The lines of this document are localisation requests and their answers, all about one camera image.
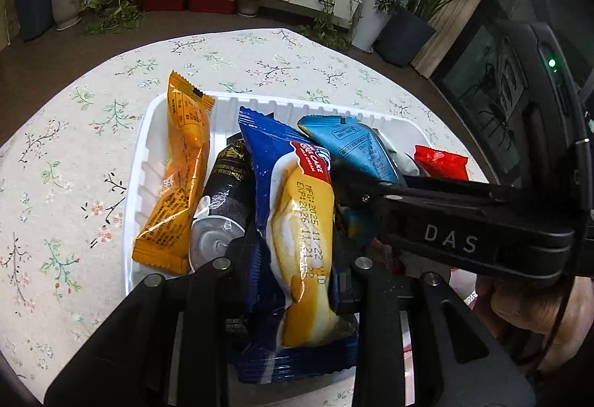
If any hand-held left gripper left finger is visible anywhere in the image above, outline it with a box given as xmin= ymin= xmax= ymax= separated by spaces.
xmin=44 ymin=235 xmax=261 ymax=407

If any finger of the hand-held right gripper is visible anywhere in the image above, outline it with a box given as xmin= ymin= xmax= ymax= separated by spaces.
xmin=332 ymin=166 xmax=511 ymax=241

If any person's right hand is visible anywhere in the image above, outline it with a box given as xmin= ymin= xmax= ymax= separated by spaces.
xmin=476 ymin=274 xmax=594 ymax=373

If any black snack packet silver disc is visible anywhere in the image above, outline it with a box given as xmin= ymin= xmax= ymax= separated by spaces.
xmin=190 ymin=135 xmax=258 ymax=352

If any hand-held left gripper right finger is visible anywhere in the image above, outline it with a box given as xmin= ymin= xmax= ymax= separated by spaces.
xmin=332 ymin=247 xmax=539 ymax=407

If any pale green snack packet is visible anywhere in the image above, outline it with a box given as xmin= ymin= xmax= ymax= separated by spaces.
xmin=371 ymin=128 xmax=421 ymax=178

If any white plastic tray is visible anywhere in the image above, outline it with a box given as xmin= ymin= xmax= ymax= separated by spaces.
xmin=121 ymin=90 xmax=446 ymax=407

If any glass sliding door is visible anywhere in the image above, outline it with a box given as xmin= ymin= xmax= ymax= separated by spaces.
xmin=429 ymin=0 xmax=585 ymax=185

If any bushy plant in white pot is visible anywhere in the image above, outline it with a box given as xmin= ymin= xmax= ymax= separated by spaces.
xmin=351 ymin=0 xmax=404 ymax=53

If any light blue snack packet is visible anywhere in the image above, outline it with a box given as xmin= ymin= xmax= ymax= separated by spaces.
xmin=297 ymin=114 xmax=404 ymax=247

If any wooden slat panel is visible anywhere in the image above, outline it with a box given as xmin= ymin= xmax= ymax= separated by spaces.
xmin=411 ymin=0 xmax=513 ymax=78

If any dark blue cake packet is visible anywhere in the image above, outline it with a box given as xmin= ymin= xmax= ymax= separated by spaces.
xmin=229 ymin=105 xmax=360 ymax=384

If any orange snack packet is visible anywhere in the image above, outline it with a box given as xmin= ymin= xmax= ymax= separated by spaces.
xmin=132 ymin=70 xmax=216 ymax=275

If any red snack packet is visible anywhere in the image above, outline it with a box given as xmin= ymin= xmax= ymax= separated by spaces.
xmin=412 ymin=144 xmax=470 ymax=182

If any floral tablecloth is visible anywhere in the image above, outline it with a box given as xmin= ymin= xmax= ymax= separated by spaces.
xmin=0 ymin=27 xmax=493 ymax=407

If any red storage box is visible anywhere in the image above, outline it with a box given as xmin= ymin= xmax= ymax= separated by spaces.
xmin=189 ymin=0 xmax=237 ymax=14
xmin=141 ymin=0 xmax=189 ymax=12

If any pink snack packet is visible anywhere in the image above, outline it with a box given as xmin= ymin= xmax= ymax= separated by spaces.
xmin=450 ymin=270 xmax=481 ymax=312

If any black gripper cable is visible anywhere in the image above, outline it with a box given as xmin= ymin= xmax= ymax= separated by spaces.
xmin=533 ymin=277 xmax=572 ymax=371

